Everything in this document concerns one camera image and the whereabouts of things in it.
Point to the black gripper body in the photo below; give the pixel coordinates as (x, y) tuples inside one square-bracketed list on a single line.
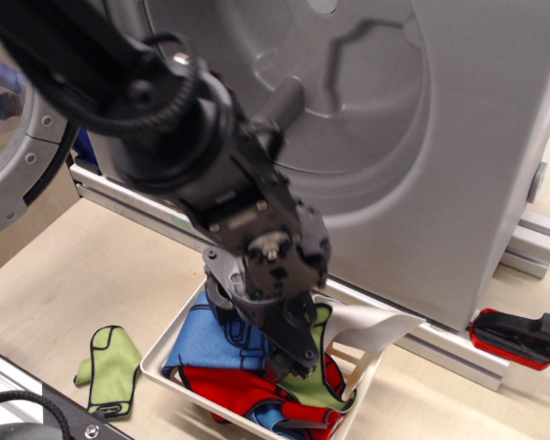
[(286, 322)]

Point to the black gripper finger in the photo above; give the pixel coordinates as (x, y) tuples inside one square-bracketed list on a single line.
[(280, 365), (220, 303)]

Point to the blue felt jeans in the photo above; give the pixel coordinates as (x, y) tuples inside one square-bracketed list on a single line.
[(204, 343)]

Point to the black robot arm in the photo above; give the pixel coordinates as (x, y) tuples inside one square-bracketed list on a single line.
[(183, 138)]

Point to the grey toy washing machine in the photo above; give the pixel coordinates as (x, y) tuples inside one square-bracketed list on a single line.
[(415, 127)]

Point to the green felt sock in basket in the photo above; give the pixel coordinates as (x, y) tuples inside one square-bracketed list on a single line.
[(326, 385)]

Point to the blue felt cloth in basket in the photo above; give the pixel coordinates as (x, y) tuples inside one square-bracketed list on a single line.
[(270, 417)]

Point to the white felt cloth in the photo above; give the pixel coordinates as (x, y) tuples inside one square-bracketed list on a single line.
[(365, 327)]

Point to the red felt shirt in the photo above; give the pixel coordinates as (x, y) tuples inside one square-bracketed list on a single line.
[(241, 391)]

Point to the green felt sock on table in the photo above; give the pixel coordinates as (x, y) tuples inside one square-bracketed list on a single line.
[(111, 372)]

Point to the red black clamp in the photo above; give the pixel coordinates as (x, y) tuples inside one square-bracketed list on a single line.
[(518, 339)]

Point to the grey round washer door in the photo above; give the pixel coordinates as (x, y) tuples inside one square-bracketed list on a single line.
[(35, 141)]

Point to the black mount plate with cable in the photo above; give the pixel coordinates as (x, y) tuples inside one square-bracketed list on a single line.
[(49, 415)]

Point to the aluminium table edge rail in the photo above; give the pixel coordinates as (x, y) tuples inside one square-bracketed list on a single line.
[(14, 378)]

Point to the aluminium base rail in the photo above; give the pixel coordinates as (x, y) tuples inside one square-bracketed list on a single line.
[(450, 350)]

